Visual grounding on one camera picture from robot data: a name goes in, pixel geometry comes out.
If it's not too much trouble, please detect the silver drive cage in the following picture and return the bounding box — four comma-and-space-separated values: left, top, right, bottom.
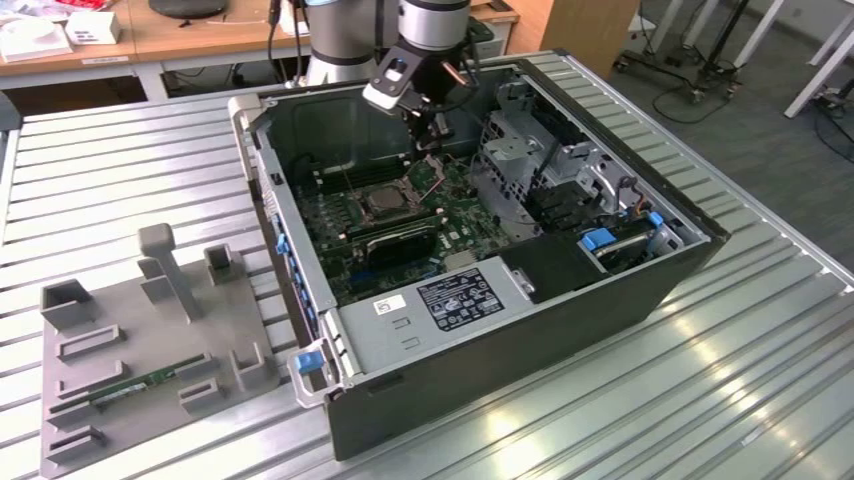
477, 79, 642, 236

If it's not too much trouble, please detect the CPU socket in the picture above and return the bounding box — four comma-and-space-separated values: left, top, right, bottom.
353, 180, 433, 227

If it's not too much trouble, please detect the metal socket cover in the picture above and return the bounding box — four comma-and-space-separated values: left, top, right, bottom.
405, 154, 447, 187

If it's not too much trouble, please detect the white table frame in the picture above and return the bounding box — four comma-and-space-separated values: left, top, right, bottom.
733, 0, 854, 120

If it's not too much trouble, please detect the flat white box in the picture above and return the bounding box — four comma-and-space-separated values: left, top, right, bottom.
0, 17, 75, 64

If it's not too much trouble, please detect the black round object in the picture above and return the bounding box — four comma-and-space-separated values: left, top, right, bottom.
147, 0, 228, 19

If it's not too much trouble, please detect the small white labelled box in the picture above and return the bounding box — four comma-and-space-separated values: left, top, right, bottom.
64, 10, 124, 46

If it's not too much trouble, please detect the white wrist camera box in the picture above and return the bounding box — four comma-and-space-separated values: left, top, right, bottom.
361, 43, 430, 112

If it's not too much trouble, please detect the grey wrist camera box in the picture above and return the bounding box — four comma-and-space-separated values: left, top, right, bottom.
466, 28, 507, 57

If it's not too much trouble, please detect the black PC case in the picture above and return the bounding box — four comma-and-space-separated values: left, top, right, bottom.
226, 48, 730, 462

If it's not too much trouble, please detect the blue disk carrier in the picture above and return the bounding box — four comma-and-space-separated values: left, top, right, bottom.
577, 227, 621, 252

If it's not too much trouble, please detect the green RAM stick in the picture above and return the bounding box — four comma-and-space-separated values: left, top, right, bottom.
345, 215, 439, 240
86, 353, 208, 406

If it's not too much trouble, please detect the grey parts rack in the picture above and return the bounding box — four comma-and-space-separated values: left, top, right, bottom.
38, 223, 286, 479

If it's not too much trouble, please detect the silver CPU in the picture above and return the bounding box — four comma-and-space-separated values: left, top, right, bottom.
366, 188, 413, 214

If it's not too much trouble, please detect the red white packet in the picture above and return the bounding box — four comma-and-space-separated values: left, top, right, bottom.
50, 0, 119, 12

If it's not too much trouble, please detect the green motherboard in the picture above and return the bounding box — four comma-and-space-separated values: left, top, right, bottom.
292, 149, 519, 307

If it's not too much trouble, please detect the wooden desk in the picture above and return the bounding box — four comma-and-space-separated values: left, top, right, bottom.
0, 0, 522, 91

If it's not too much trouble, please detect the wooden cabinet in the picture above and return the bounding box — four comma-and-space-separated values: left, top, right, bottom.
506, 0, 642, 81

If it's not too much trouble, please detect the silver power supply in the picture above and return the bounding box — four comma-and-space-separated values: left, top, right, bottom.
330, 257, 539, 376

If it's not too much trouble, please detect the black wheeled stand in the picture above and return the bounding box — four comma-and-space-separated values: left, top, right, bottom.
613, 0, 749, 105

